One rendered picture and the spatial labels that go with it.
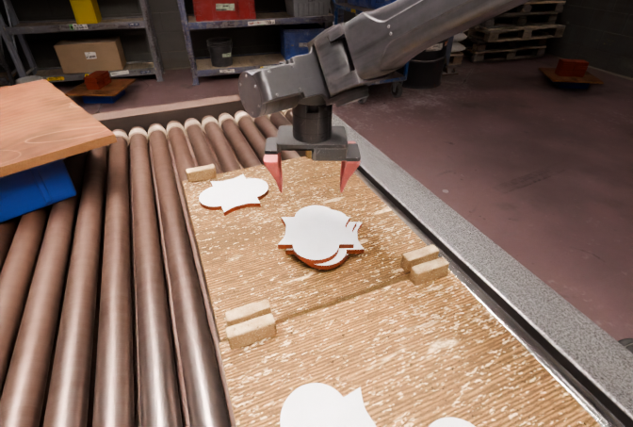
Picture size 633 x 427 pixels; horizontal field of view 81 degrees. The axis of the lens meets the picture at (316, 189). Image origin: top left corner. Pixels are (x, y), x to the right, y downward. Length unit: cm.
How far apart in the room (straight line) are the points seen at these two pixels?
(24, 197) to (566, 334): 92
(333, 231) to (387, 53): 31
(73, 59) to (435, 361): 485
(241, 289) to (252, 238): 11
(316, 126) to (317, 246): 18
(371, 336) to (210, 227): 34
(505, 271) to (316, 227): 31
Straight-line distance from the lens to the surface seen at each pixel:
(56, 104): 108
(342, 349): 50
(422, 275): 57
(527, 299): 65
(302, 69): 47
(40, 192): 88
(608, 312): 215
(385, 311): 54
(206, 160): 93
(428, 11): 37
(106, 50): 496
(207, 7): 459
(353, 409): 45
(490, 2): 35
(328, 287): 56
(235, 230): 67
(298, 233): 60
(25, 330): 66
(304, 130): 53
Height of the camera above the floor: 135
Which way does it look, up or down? 33 degrees down
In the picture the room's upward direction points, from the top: straight up
